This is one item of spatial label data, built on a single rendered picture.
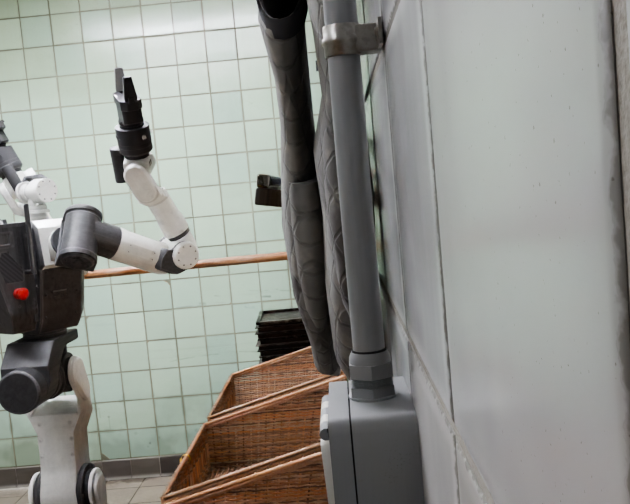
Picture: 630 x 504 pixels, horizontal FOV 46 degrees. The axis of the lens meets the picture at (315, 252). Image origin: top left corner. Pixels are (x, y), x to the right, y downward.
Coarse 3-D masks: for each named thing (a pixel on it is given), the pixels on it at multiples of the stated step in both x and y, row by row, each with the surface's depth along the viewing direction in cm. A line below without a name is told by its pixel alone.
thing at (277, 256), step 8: (240, 256) 256; (248, 256) 255; (256, 256) 255; (264, 256) 255; (272, 256) 255; (280, 256) 254; (200, 264) 256; (208, 264) 256; (216, 264) 256; (224, 264) 256; (232, 264) 256; (240, 264) 256; (88, 272) 258; (96, 272) 258; (104, 272) 257; (112, 272) 257; (120, 272) 257; (128, 272) 257; (136, 272) 257; (144, 272) 257
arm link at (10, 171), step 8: (8, 160) 229; (16, 160) 231; (0, 168) 228; (8, 168) 226; (16, 168) 231; (0, 176) 230; (8, 176) 226; (16, 176) 227; (8, 184) 230; (16, 184) 227
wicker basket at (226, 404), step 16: (304, 352) 285; (256, 368) 286; (272, 368) 286; (240, 384) 286; (256, 384) 286; (272, 384) 286; (304, 384) 231; (224, 400) 264; (240, 400) 287; (256, 400) 232; (208, 416) 233; (256, 432) 233
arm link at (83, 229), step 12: (72, 216) 189; (84, 216) 189; (96, 216) 192; (72, 228) 187; (84, 228) 188; (96, 228) 190; (108, 228) 192; (120, 228) 196; (72, 240) 185; (84, 240) 186; (96, 240) 190; (108, 240) 192; (120, 240) 194; (96, 252) 189; (108, 252) 193
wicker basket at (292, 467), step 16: (288, 464) 165; (304, 464) 165; (320, 464) 165; (240, 480) 166; (256, 480) 166; (272, 480) 166; (288, 480) 166; (304, 480) 165; (320, 480) 165; (192, 496) 167; (208, 496) 166; (224, 496) 167; (256, 496) 166; (272, 496) 166; (288, 496) 166; (304, 496) 166
